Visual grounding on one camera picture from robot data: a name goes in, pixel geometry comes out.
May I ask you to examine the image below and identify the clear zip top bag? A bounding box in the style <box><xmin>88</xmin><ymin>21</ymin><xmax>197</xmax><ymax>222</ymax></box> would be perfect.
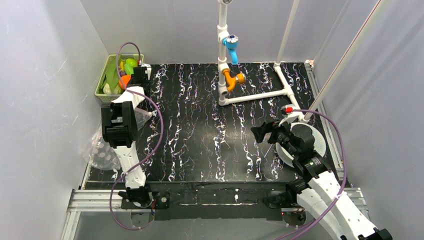
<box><xmin>81</xmin><ymin>108</ymin><xmax>155</xmax><ymax>171</ymax></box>

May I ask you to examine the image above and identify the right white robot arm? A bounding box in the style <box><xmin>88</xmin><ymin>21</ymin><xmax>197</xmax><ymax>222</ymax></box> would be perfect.
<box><xmin>250</xmin><ymin>121</ymin><xmax>393</xmax><ymax>240</ymax></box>

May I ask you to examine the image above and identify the blue faucet valve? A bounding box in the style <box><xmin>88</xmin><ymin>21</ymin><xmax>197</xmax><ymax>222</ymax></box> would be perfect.
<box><xmin>222</xmin><ymin>34</ymin><xmax>239</xmax><ymax>65</ymax></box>

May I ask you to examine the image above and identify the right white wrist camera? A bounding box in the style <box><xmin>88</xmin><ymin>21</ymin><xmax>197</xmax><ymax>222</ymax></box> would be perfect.
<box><xmin>281</xmin><ymin>104</ymin><xmax>301</xmax><ymax>122</ymax></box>

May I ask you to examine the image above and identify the purple cable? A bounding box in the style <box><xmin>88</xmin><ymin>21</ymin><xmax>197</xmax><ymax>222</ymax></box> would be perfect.
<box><xmin>109</xmin><ymin>41</ymin><xmax>165</xmax><ymax>231</ymax></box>
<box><xmin>274</xmin><ymin>109</ymin><xmax>348</xmax><ymax>240</ymax></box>

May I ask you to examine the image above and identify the orange toy fruit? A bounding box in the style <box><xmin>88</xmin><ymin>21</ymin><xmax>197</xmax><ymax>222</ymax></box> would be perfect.
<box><xmin>118</xmin><ymin>75</ymin><xmax>131</xmax><ymax>90</ymax></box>

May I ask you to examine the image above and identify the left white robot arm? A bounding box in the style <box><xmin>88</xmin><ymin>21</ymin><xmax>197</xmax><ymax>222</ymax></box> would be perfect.
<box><xmin>101</xmin><ymin>63</ymin><xmax>152</xmax><ymax>208</ymax></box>

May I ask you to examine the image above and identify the green lime toy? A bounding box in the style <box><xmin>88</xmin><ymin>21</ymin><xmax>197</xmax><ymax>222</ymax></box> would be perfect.
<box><xmin>125</xmin><ymin>58</ymin><xmax>138</xmax><ymax>68</ymax></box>

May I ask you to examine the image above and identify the green plastic basket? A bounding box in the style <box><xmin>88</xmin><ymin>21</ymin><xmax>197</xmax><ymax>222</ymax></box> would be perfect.
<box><xmin>94</xmin><ymin>54</ymin><xmax>145</xmax><ymax>103</ymax></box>

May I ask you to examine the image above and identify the white round perforated plate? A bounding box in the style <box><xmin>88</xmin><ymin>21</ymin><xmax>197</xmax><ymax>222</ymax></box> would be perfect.
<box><xmin>275</xmin><ymin>122</ymin><xmax>327</xmax><ymax>168</ymax></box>

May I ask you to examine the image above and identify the white pvc pipe frame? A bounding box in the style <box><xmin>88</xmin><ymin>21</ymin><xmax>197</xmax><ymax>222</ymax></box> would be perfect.
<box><xmin>216</xmin><ymin>0</ymin><xmax>392</xmax><ymax>123</ymax></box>

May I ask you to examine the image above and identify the orange faucet valve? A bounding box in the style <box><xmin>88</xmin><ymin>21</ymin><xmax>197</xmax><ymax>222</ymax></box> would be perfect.
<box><xmin>221</xmin><ymin>68</ymin><xmax>246</xmax><ymax>92</ymax></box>

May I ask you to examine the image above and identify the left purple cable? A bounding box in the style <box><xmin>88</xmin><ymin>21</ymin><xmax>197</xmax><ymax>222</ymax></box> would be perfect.
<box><xmin>109</xmin><ymin>41</ymin><xmax>165</xmax><ymax>231</ymax></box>

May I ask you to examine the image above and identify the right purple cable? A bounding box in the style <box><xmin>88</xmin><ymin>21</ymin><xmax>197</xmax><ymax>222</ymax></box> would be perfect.
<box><xmin>274</xmin><ymin>109</ymin><xmax>348</xmax><ymax>240</ymax></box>

